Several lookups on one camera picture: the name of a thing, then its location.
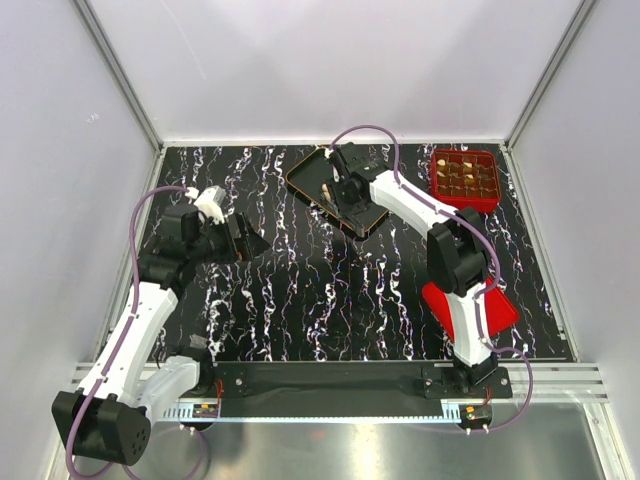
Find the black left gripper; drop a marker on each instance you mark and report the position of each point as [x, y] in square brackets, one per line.
[246, 247]

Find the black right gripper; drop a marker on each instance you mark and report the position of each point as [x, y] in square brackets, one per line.
[348, 210]

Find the red box lid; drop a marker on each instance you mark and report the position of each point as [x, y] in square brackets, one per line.
[499, 313]

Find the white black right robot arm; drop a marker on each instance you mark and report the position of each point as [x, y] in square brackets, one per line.
[458, 253]

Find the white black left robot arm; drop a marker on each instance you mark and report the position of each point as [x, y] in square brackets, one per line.
[110, 415]

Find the red chocolate box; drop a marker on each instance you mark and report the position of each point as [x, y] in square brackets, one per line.
[470, 179]

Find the dark green gold-rimmed tray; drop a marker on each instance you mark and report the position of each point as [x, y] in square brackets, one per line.
[307, 177]

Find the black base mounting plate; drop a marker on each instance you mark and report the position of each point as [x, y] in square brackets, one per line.
[401, 392]

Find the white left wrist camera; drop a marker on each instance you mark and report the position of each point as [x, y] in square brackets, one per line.
[208, 202]

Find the aluminium frame post left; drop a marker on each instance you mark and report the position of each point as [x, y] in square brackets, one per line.
[115, 68]

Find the aluminium frame post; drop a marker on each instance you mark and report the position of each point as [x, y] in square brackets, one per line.
[115, 68]
[577, 22]

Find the aluminium front rail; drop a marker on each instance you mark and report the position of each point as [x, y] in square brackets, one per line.
[545, 383]

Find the aluminium frame post right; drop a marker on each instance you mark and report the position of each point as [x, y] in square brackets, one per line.
[577, 22]

